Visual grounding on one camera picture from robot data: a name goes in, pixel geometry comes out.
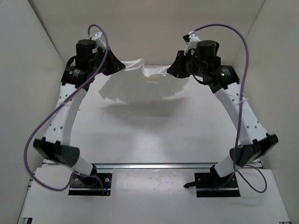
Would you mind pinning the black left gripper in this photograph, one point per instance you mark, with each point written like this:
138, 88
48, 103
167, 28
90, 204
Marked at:
117, 64

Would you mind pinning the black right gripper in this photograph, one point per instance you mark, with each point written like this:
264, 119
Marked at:
177, 69

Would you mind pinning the white pleated skirt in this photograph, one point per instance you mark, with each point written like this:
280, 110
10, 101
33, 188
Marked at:
139, 83

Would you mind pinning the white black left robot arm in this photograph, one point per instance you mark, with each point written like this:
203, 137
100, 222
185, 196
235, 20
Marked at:
55, 143

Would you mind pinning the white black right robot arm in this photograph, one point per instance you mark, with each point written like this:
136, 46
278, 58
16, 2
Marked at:
254, 140

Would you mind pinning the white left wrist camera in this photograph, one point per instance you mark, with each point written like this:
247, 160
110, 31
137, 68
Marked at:
100, 39

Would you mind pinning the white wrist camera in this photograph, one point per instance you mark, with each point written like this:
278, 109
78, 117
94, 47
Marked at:
100, 39
191, 40

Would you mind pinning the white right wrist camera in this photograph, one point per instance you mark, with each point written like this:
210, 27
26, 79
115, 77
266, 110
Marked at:
191, 40

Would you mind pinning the aluminium table edge rail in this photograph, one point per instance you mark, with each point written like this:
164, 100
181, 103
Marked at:
153, 165

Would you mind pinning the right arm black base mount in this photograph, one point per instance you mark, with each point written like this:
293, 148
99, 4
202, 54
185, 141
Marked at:
209, 186

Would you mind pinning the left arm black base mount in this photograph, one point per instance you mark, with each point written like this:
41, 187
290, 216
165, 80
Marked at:
87, 186

